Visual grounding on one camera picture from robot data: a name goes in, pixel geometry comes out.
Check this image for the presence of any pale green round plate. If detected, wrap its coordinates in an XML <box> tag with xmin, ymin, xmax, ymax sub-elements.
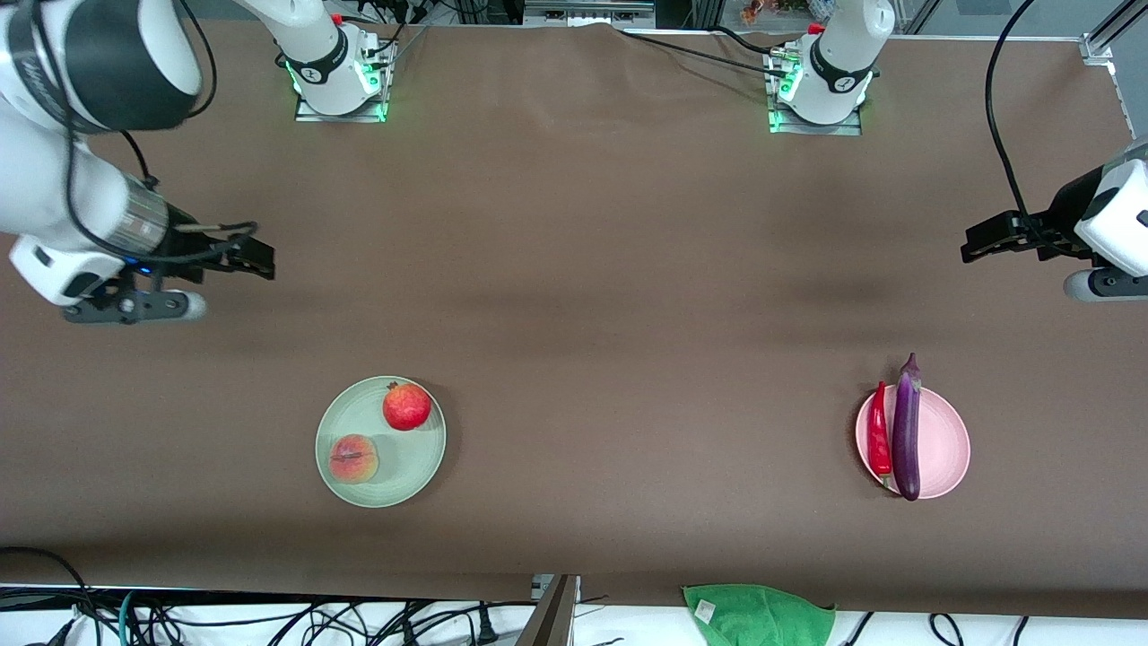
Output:
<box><xmin>315</xmin><ymin>375</ymin><xmax>448</xmax><ymax>510</ymax></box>

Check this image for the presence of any aluminium frame profile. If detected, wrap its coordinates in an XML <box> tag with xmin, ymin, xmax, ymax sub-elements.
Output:
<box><xmin>1081</xmin><ymin>0</ymin><xmax>1148</xmax><ymax>65</ymax></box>

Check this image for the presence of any brown table cover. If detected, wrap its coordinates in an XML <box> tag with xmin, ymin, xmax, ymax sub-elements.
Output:
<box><xmin>0</xmin><ymin>16</ymin><xmax>1148</xmax><ymax>620</ymax></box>

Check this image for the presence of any green cloth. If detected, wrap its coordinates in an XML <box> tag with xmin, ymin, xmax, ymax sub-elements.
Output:
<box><xmin>682</xmin><ymin>583</ymin><xmax>837</xmax><ymax>646</ymax></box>

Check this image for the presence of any grey metal box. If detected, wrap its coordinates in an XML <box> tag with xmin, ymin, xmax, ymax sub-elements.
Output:
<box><xmin>525</xmin><ymin>0</ymin><xmax>657</xmax><ymax>29</ymax></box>

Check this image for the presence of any long purple eggplant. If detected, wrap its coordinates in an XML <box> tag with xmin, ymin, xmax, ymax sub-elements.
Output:
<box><xmin>891</xmin><ymin>353</ymin><xmax>925</xmax><ymax>502</ymax></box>

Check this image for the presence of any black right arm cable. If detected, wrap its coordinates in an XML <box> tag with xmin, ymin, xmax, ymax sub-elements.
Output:
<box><xmin>31</xmin><ymin>0</ymin><xmax>261</xmax><ymax>268</ymax></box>

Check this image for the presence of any red pomegranate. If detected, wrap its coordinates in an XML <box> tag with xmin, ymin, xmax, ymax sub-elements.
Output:
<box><xmin>382</xmin><ymin>381</ymin><xmax>433</xmax><ymax>433</ymax></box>

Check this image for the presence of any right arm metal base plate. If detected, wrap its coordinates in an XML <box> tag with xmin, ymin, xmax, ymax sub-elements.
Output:
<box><xmin>294</xmin><ymin>40</ymin><xmax>389</xmax><ymax>123</ymax></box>

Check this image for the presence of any black cable to base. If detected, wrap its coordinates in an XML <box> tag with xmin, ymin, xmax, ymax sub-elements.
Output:
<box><xmin>619</xmin><ymin>27</ymin><xmax>792</xmax><ymax>80</ymax></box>

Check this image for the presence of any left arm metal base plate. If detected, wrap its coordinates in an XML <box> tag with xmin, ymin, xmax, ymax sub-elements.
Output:
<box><xmin>767</xmin><ymin>49</ymin><xmax>864</xmax><ymax>136</ymax></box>

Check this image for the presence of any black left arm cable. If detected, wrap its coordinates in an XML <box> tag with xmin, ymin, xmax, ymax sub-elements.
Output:
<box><xmin>984</xmin><ymin>0</ymin><xmax>1041</xmax><ymax>254</ymax></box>

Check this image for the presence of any yellow red peach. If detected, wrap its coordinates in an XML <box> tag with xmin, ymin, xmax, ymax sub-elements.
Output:
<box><xmin>329</xmin><ymin>433</ymin><xmax>381</xmax><ymax>485</ymax></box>

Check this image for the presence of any pink round plate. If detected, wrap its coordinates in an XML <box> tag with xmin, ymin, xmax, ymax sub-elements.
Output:
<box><xmin>855</xmin><ymin>384</ymin><xmax>971</xmax><ymax>500</ymax></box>

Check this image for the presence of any grey metal post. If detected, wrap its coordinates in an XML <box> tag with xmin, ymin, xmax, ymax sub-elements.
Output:
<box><xmin>516</xmin><ymin>574</ymin><xmax>581</xmax><ymax>646</ymax></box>

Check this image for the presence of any black floor cable loop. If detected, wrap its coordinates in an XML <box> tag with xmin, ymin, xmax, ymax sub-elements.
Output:
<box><xmin>0</xmin><ymin>546</ymin><xmax>101</xmax><ymax>646</ymax></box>

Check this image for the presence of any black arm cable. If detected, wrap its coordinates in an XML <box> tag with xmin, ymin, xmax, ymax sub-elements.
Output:
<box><xmin>31</xmin><ymin>0</ymin><xmax>261</xmax><ymax>268</ymax></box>
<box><xmin>984</xmin><ymin>0</ymin><xmax>1041</xmax><ymax>254</ymax></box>

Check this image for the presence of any red chili pepper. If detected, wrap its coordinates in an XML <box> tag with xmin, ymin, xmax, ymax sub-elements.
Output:
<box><xmin>866</xmin><ymin>381</ymin><xmax>896</xmax><ymax>491</ymax></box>

